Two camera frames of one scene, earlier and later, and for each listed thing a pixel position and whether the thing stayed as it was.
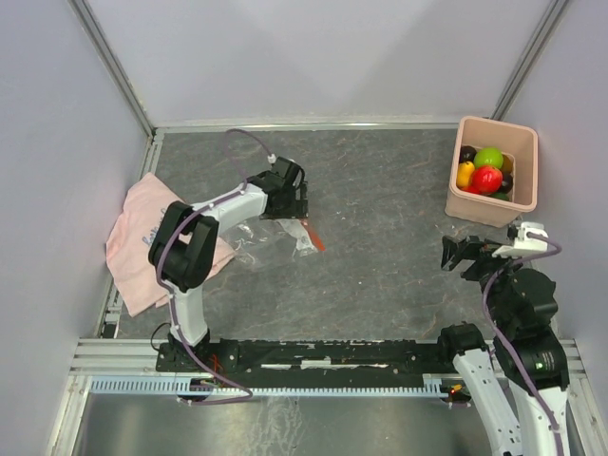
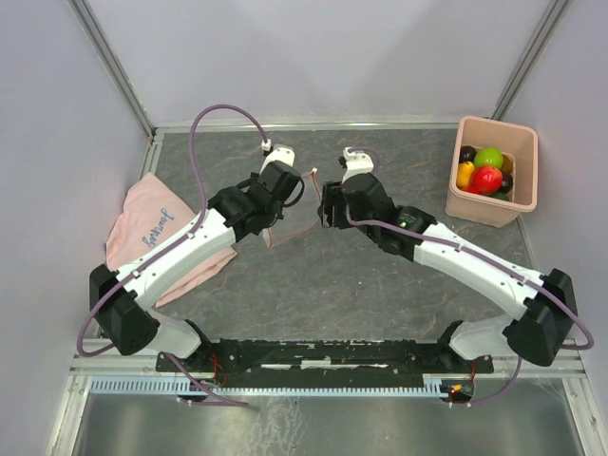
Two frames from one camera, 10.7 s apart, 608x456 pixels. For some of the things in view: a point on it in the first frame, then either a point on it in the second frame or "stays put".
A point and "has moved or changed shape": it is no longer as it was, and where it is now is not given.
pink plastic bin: (519, 142) stays put
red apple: (485, 179) stays put
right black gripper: (468, 246) to (332, 196)
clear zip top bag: (268, 243) has moved or changed shape
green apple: (488, 157) stays put
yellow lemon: (465, 171) stays put
